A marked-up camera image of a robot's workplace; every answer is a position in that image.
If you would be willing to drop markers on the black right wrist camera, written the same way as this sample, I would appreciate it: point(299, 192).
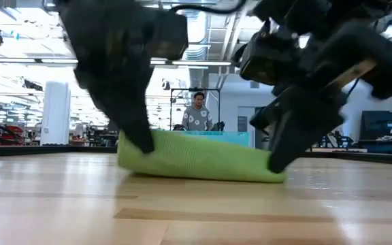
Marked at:
point(267, 58)

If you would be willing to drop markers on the white round pillar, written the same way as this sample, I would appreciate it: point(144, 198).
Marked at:
point(56, 115)

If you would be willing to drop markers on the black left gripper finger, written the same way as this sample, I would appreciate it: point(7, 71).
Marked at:
point(131, 131)

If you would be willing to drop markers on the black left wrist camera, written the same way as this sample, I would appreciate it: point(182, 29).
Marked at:
point(168, 34)

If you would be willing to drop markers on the black background robot arms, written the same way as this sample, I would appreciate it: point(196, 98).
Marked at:
point(335, 139)

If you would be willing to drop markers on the black cabinet with screen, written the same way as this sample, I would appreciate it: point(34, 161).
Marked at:
point(383, 127)

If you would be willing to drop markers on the long light bar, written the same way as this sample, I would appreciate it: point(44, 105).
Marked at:
point(196, 63)

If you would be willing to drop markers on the green microfiber towel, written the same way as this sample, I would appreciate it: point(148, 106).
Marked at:
point(199, 156)

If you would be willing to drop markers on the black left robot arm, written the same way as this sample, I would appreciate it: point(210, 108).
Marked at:
point(100, 27)

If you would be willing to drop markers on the black table frame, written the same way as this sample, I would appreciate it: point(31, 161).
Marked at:
point(46, 149)

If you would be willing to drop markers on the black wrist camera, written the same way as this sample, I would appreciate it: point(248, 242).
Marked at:
point(168, 34)
point(267, 58)

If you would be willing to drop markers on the red storage bin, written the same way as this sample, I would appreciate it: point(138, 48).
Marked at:
point(12, 136)

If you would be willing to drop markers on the silver ceiling duct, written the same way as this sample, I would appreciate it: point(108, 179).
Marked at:
point(196, 34)

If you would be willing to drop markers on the teal translucent plastic basket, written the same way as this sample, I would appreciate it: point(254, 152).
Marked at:
point(223, 137)

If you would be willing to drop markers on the person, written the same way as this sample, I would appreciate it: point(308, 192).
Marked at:
point(197, 115)

